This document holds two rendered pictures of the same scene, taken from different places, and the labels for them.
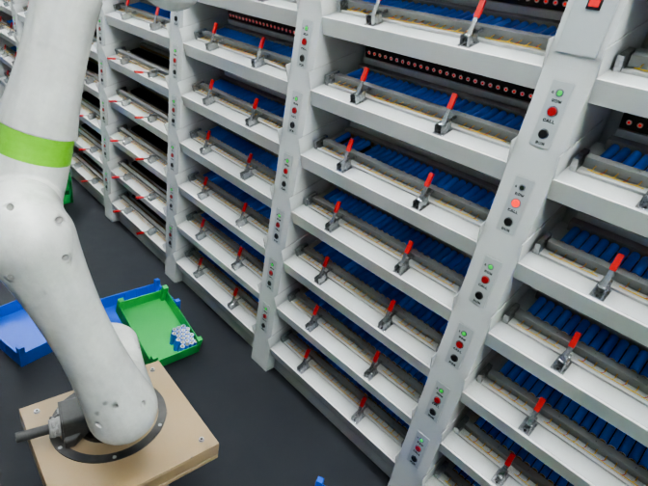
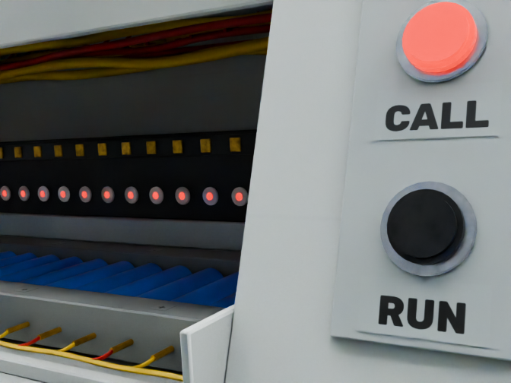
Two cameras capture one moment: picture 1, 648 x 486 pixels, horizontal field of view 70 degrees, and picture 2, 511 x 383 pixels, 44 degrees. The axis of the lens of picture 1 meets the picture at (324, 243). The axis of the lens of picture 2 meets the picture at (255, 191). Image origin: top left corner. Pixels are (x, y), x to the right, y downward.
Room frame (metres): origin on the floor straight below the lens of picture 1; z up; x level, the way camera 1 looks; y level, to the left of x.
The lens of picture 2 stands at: (0.80, -0.31, 0.93)
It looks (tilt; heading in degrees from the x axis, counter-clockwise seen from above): 11 degrees up; 351
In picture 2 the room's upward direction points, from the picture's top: 7 degrees clockwise
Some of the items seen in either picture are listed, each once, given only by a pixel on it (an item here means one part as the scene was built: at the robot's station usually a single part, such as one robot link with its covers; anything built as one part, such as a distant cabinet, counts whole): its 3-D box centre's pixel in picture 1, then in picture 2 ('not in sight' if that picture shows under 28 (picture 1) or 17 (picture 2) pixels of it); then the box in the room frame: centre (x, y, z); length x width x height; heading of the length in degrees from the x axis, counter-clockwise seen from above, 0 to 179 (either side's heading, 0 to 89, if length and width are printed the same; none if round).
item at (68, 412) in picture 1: (83, 415); not in sight; (0.72, 0.47, 0.36); 0.26 x 0.15 x 0.06; 127
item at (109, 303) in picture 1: (135, 307); not in sight; (1.53, 0.72, 0.04); 0.30 x 0.20 x 0.08; 140
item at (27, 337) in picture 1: (25, 325); not in sight; (1.30, 1.03, 0.04); 0.30 x 0.20 x 0.08; 63
